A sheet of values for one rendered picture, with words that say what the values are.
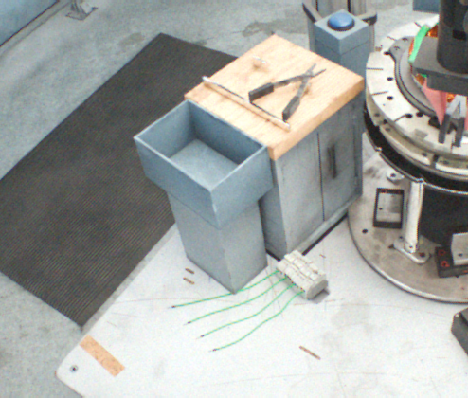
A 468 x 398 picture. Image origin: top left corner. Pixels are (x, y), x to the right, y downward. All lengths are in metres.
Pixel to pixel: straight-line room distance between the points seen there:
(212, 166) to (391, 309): 0.36
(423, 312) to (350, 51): 0.47
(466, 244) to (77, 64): 2.31
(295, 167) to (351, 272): 0.23
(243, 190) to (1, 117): 2.14
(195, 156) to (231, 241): 0.14
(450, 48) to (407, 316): 0.51
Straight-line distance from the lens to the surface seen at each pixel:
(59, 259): 2.35
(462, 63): 0.78
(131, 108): 2.79
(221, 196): 0.96
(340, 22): 1.24
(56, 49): 3.31
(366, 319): 1.13
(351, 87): 1.07
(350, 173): 1.20
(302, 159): 1.06
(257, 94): 1.03
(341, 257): 1.20
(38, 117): 2.95
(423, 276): 1.16
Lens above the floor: 1.74
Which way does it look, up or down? 48 degrees down
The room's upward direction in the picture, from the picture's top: 11 degrees counter-clockwise
